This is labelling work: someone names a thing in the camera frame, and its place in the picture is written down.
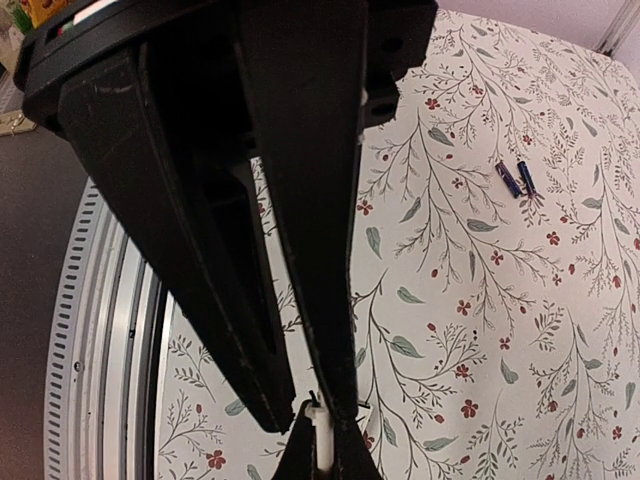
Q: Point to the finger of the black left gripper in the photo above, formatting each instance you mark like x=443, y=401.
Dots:
x=303, y=68
x=192, y=213

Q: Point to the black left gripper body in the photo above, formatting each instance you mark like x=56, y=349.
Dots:
x=204, y=36

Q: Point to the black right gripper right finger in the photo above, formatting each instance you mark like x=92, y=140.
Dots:
x=352, y=460

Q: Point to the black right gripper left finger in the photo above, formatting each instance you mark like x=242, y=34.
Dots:
x=298, y=461

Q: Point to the floral patterned table mat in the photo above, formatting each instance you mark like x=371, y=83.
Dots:
x=498, y=337

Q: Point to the black battery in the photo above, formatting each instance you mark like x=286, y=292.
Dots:
x=526, y=178

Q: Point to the left aluminium frame post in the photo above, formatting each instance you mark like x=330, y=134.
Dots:
x=624, y=22

